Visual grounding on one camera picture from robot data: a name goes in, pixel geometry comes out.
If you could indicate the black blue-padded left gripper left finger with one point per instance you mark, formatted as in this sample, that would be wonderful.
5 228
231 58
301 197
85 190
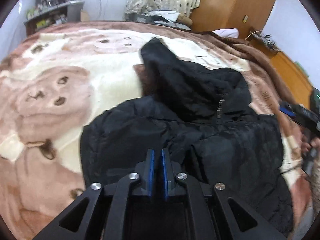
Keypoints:
99 212

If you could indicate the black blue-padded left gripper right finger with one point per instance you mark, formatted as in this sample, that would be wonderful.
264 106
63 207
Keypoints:
212 212

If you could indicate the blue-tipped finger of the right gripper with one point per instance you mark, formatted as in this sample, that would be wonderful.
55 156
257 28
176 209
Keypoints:
286 108

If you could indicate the black puffer jacket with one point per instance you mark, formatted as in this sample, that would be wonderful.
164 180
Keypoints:
204 119

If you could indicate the orange wooden headboard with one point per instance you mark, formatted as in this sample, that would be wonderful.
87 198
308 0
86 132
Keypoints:
293 75

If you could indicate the white pillow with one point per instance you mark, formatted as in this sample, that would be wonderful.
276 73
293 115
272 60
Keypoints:
229 33

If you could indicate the orange wooden wardrobe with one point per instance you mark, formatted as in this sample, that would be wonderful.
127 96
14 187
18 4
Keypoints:
243 15

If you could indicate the brown cream bear blanket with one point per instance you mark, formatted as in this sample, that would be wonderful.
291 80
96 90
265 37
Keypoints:
59 80

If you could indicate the cluttered items pile by window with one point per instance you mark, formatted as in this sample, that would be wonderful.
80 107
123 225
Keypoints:
161 17

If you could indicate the cardboard box on floor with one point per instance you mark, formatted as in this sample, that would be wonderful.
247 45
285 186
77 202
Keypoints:
84 16

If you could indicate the dark wooden shelf unit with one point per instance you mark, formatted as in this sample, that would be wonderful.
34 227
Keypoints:
55 15

